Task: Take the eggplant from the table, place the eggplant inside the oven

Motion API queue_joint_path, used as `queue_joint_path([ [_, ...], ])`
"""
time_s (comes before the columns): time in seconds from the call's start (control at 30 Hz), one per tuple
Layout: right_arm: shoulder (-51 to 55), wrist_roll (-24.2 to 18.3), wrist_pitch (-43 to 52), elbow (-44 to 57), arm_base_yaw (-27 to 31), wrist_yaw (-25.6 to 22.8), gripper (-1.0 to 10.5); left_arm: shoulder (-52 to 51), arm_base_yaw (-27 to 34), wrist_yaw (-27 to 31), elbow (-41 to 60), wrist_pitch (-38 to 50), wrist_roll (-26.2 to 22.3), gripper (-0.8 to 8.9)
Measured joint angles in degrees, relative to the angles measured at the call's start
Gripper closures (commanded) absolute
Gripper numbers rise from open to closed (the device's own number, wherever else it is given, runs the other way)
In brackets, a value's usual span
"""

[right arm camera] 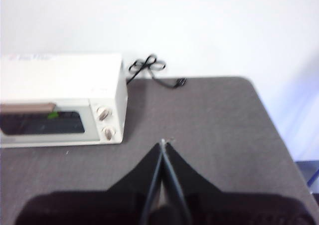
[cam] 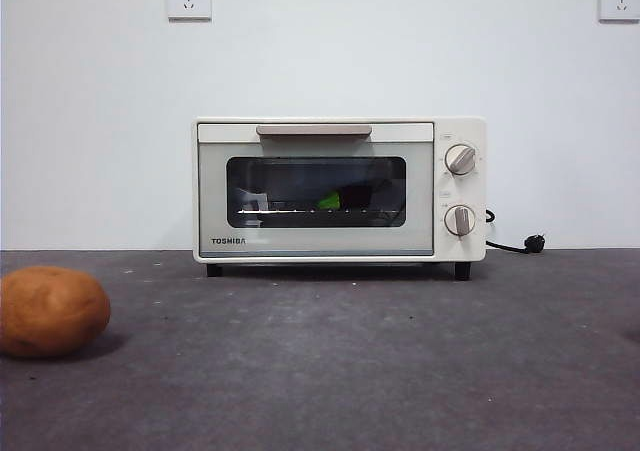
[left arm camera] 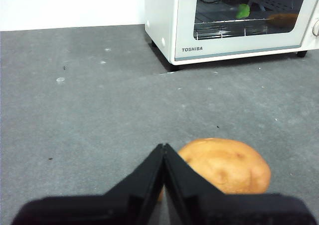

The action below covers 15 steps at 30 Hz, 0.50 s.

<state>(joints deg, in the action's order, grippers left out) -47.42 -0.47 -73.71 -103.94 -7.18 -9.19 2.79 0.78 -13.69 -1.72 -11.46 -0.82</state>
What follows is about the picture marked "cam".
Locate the purple eggplant with green stem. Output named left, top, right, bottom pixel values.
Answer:
left=317, top=184, right=381, bottom=211

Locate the oven door with beige handle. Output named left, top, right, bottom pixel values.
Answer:
left=197, top=120, right=436, bottom=258

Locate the oven timer knob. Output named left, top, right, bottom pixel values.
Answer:
left=444, top=204, right=479, bottom=236

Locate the white toaster oven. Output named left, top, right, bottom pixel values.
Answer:
left=192, top=115, right=489, bottom=280

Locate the oven temperature knob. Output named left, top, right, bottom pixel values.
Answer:
left=444, top=142, right=479, bottom=176

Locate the brown potato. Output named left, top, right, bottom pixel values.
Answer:
left=0, top=265, right=112, bottom=358

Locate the oven wire rack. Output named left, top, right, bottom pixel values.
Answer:
left=237, top=205, right=402, bottom=217

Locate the black oven power cable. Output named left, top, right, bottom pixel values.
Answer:
left=485, top=208, right=527, bottom=253

